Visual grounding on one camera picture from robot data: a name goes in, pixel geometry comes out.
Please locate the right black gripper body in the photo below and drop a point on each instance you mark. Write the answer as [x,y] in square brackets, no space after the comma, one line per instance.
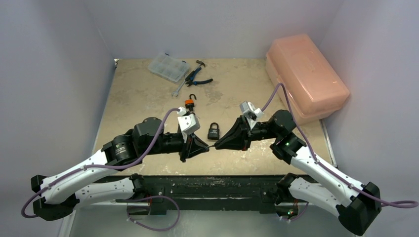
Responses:
[244,135]

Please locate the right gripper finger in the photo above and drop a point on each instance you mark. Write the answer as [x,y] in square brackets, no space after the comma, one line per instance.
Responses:
[229,143]
[236,130]

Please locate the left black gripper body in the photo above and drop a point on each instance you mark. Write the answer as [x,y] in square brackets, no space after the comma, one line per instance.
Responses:
[187,146]

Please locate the orange black padlock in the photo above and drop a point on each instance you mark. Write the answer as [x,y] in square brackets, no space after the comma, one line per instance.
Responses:
[189,103]

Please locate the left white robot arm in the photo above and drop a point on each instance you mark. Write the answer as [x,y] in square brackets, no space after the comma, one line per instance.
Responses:
[79,186]

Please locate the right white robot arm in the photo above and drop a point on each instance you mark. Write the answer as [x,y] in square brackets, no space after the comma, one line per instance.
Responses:
[351,201]

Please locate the silver wrench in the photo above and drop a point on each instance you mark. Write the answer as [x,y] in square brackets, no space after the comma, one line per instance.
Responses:
[176,92]

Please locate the pink plastic storage box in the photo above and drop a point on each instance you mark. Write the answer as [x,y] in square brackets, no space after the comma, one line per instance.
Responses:
[314,89]

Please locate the small hammer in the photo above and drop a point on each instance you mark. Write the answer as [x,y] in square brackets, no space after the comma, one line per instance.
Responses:
[200,64]

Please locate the clear plastic organizer box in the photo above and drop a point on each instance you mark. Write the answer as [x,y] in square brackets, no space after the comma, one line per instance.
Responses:
[168,67]

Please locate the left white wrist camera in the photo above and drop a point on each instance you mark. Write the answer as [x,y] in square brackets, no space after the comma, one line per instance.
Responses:
[187,122]

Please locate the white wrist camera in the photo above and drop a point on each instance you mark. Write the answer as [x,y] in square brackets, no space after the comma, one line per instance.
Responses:
[251,113]
[187,122]

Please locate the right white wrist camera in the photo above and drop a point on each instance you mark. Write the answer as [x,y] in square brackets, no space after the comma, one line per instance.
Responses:
[251,113]

